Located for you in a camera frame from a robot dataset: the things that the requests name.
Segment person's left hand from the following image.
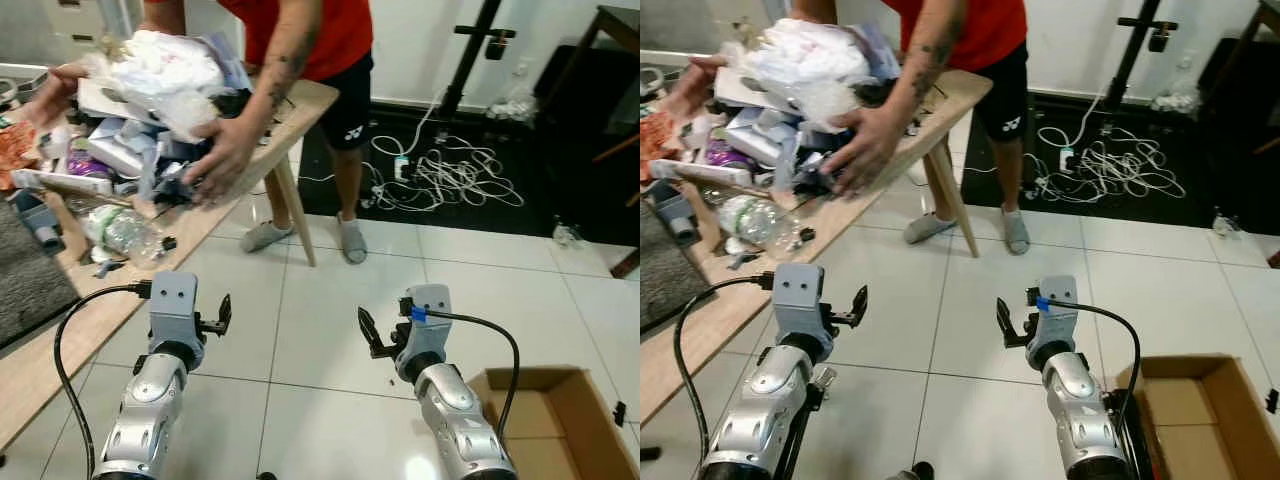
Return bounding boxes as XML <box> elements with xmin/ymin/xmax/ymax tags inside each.
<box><xmin>185</xmin><ymin>115</ymin><xmax>263</xmax><ymax>206</ymax></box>
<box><xmin>825</xmin><ymin>100</ymin><xmax>916</xmax><ymax>196</ymax></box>

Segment person's right hand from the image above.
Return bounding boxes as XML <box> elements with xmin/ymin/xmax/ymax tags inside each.
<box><xmin>22</xmin><ymin>62</ymin><xmax>91</xmax><ymax>129</ymax></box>
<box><xmin>668</xmin><ymin>55</ymin><xmax>731</xmax><ymax>121</ymax></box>

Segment grey slipper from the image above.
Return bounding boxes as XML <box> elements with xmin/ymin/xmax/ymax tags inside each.
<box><xmin>335</xmin><ymin>215</ymin><xmax>369</xmax><ymax>264</ymax></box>
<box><xmin>903</xmin><ymin>212</ymin><xmax>959</xmax><ymax>245</ymax></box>
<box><xmin>1000</xmin><ymin>205</ymin><xmax>1033</xmax><ymax>254</ymax></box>
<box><xmin>240</xmin><ymin>220</ymin><xmax>296</xmax><ymax>253</ymax></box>

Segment clear plastic bottle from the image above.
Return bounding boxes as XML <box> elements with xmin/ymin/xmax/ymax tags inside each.
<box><xmin>715</xmin><ymin>193</ymin><xmax>816</xmax><ymax>256</ymax></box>
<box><xmin>85</xmin><ymin>203</ymin><xmax>176</xmax><ymax>269</ymax></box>

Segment shallow brown cardboard box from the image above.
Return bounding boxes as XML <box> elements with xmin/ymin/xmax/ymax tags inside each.
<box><xmin>1115</xmin><ymin>355</ymin><xmax>1280</xmax><ymax>480</ymax></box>
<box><xmin>468</xmin><ymin>366</ymin><xmax>641</xmax><ymax>480</ymax></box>

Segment plain black floor mat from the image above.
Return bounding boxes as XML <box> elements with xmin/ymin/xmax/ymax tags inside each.
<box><xmin>960</xmin><ymin>90</ymin><xmax>1280</xmax><ymax>237</ymax></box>
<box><xmin>298</xmin><ymin>98</ymin><xmax>641</xmax><ymax>249</ymax></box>

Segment grey rug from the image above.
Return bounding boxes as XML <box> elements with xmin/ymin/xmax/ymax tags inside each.
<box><xmin>0</xmin><ymin>198</ymin><xmax>83</xmax><ymax>349</ymax></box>
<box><xmin>640</xmin><ymin>200</ymin><xmax>701</xmax><ymax>331</ymax></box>

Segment light wooden table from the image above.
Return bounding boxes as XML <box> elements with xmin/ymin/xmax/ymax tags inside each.
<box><xmin>0</xmin><ymin>78</ymin><xmax>341</xmax><ymax>453</ymax></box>
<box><xmin>640</xmin><ymin>68</ymin><xmax>993</xmax><ymax>426</ymax></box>

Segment grey plastic device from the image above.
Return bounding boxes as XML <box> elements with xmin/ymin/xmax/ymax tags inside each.
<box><xmin>12</xmin><ymin>188</ymin><xmax>66</xmax><ymax>246</ymax></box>
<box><xmin>650</xmin><ymin>180</ymin><xmax>701</xmax><ymax>241</ymax></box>

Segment purple packet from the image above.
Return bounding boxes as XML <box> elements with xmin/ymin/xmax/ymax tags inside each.
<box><xmin>70</xmin><ymin>150</ymin><xmax>113</xmax><ymax>181</ymax></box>
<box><xmin>705</xmin><ymin>140</ymin><xmax>756</xmax><ymax>171</ymax></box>

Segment light blue cardboard box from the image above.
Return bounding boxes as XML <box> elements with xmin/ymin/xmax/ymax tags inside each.
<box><xmin>88</xmin><ymin>118</ymin><xmax>161</xmax><ymax>177</ymax></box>
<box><xmin>725</xmin><ymin>108</ymin><xmax>801</xmax><ymax>167</ymax></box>

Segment long white carton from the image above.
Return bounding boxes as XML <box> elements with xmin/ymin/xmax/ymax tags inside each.
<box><xmin>648</xmin><ymin>158</ymin><xmax>771</xmax><ymax>189</ymax></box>
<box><xmin>10</xmin><ymin>168</ymin><xmax>116</xmax><ymax>197</ymax></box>

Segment orange snack bag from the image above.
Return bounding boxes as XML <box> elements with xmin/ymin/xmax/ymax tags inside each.
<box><xmin>640</xmin><ymin>110</ymin><xmax>686</xmax><ymax>181</ymax></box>
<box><xmin>0</xmin><ymin>122</ymin><xmax>43</xmax><ymax>191</ymax></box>

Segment white plastic bag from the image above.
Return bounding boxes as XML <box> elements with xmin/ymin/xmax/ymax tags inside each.
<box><xmin>745</xmin><ymin>18</ymin><xmax>871</xmax><ymax>126</ymax></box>
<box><xmin>100</xmin><ymin>30</ymin><xmax>226</xmax><ymax>136</ymax></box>

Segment clear plastic bag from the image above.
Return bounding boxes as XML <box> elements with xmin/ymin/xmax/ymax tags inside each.
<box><xmin>1150</xmin><ymin>85</ymin><xmax>1202</xmax><ymax>117</ymax></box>
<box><xmin>490</xmin><ymin>90</ymin><xmax>537</xmax><ymax>122</ymax></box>

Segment person in red shirt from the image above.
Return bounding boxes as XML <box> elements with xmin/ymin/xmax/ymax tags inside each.
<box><xmin>790</xmin><ymin>0</ymin><xmax>1036</xmax><ymax>256</ymax></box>
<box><xmin>140</xmin><ymin>0</ymin><xmax>376</xmax><ymax>266</ymax></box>

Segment black tripod stand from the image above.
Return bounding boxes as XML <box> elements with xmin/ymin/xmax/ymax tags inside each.
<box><xmin>438</xmin><ymin>0</ymin><xmax>517</xmax><ymax>121</ymax></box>
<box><xmin>1100</xmin><ymin>0</ymin><xmax>1179</xmax><ymax>113</ymax></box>

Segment dark brown wooden table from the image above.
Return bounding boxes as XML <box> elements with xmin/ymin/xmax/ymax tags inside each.
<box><xmin>540</xmin><ymin>5</ymin><xmax>641</xmax><ymax>281</ymax></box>
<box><xmin>1195</xmin><ymin>0</ymin><xmax>1280</xmax><ymax>271</ymax></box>

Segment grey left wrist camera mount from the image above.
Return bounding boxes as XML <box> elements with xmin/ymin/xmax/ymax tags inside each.
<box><xmin>773</xmin><ymin>263</ymin><xmax>829</xmax><ymax>341</ymax></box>
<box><xmin>148</xmin><ymin>271</ymin><xmax>204</xmax><ymax>346</ymax></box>

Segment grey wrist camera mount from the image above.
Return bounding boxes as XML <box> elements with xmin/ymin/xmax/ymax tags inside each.
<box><xmin>148</xmin><ymin>271</ymin><xmax>204</xmax><ymax>346</ymax></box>
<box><xmin>773</xmin><ymin>263</ymin><xmax>829</xmax><ymax>341</ymax></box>
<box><xmin>400</xmin><ymin>284</ymin><xmax>453</xmax><ymax>363</ymax></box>
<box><xmin>1027</xmin><ymin>275</ymin><xmax>1079</xmax><ymax>346</ymax></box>

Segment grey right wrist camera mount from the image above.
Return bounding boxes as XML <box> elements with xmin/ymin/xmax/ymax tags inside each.
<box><xmin>1027</xmin><ymin>275</ymin><xmax>1079</xmax><ymax>346</ymax></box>
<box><xmin>400</xmin><ymin>284</ymin><xmax>453</xmax><ymax>363</ymax></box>

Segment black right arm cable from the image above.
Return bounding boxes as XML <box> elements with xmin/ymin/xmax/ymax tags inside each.
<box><xmin>425</xmin><ymin>308</ymin><xmax>521</xmax><ymax>441</ymax></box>
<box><xmin>1045</xmin><ymin>298</ymin><xmax>1143</xmax><ymax>421</ymax></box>

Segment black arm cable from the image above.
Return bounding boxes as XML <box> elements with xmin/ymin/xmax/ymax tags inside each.
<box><xmin>53</xmin><ymin>282</ymin><xmax>153</xmax><ymax>480</ymax></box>
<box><xmin>672</xmin><ymin>275</ymin><xmax>776</xmax><ymax>471</ymax></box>
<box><xmin>425</xmin><ymin>308</ymin><xmax>521</xmax><ymax>441</ymax></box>
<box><xmin>1045</xmin><ymin>298</ymin><xmax>1143</xmax><ymax>421</ymax></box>

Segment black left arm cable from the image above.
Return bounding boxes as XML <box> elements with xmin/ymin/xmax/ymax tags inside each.
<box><xmin>672</xmin><ymin>275</ymin><xmax>776</xmax><ymax>471</ymax></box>
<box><xmin>53</xmin><ymin>282</ymin><xmax>153</xmax><ymax>480</ymax></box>

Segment white cable tangle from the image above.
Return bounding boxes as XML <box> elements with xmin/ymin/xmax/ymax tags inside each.
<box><xmin>300</xmin><ymin>95</ymin><xmax>526</xmax><ymax>213</ymax></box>
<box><xmin>965</xmin><ymin>95</ymin><xmax>1186</xmax><ymax>201</ymax></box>

